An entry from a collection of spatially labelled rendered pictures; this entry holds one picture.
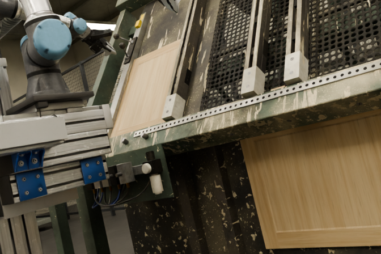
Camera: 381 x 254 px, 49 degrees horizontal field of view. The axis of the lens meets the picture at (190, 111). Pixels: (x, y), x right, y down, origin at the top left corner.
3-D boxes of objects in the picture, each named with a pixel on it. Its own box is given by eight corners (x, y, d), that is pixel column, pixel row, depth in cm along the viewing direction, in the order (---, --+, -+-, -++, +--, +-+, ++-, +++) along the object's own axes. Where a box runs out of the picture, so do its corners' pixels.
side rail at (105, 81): (85, 157, 245) (70, 149, 238) (131, 21, 302) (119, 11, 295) (92, 155, 241) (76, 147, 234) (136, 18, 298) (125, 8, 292)
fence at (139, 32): (105, 145, 226) (99, 142, 223) (144, 18, 275) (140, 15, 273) (111, 143, 223) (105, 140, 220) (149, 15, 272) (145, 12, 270)
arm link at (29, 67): (56, 76, 155) (49, 41, 156) (66, 66, 144) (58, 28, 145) (22, 79, 148) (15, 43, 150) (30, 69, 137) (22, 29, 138)
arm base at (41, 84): (38, 97, 135) (32, 67, 136) (19, 107, 146) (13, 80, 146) (79, 93, 146) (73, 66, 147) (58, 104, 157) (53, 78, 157)
